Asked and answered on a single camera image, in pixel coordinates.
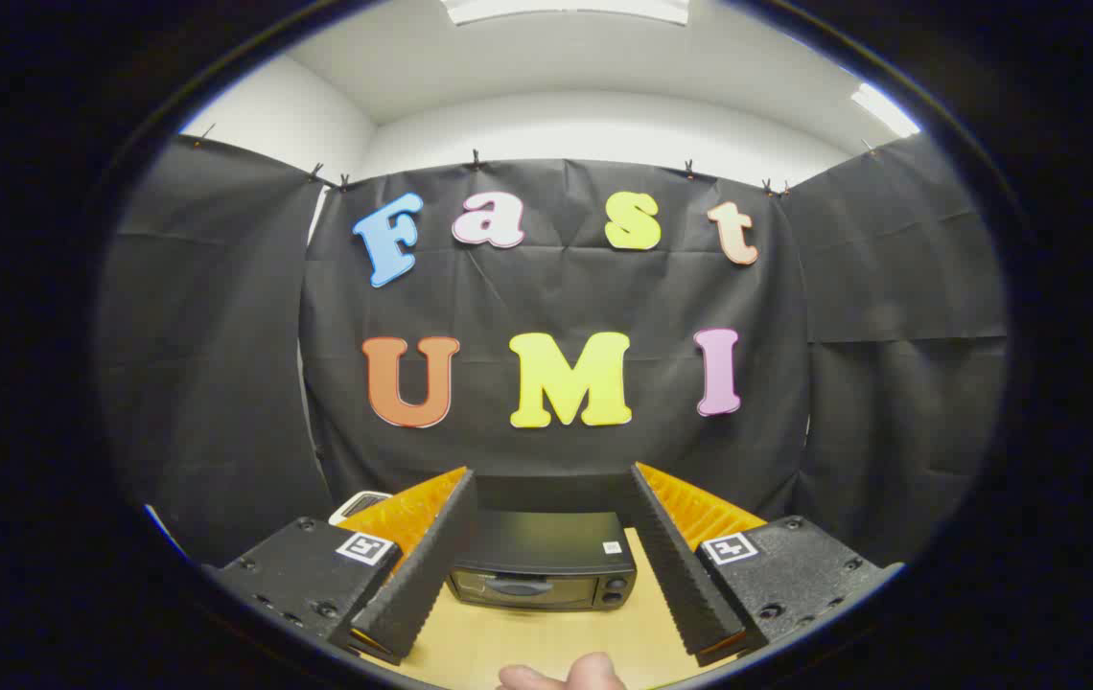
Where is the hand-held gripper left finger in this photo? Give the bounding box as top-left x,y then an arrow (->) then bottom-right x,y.
206,465 -> 480,667

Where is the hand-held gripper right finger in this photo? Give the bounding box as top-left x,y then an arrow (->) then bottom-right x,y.
616,462 -> 905,669

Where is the black toaster oven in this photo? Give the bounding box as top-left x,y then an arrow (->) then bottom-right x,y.
446,472 -> 643,614

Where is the white pop-up toaster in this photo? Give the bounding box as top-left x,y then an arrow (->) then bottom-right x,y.
329,490 -> 394,526

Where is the ceiling light panel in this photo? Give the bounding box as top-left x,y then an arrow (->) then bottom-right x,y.
441,0 -> 691,26
850,83 -> 921,138

